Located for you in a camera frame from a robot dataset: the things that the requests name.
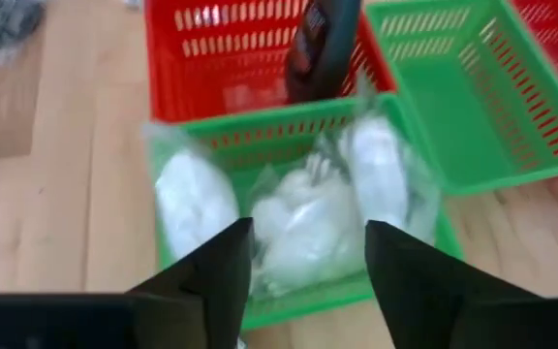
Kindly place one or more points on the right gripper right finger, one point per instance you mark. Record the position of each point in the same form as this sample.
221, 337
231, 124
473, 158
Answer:
419, 291

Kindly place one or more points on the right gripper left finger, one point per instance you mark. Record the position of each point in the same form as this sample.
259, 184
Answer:
216, 281

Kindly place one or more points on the clear bag of cotton balls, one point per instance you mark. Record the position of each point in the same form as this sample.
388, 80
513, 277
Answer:
308, 228
192, 203

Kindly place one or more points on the green plastic basket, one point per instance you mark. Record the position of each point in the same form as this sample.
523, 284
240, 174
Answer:
318, 303
453, 111

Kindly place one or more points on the dark grey roll-on deodorant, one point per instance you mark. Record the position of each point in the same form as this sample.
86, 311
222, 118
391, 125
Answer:
318, 53

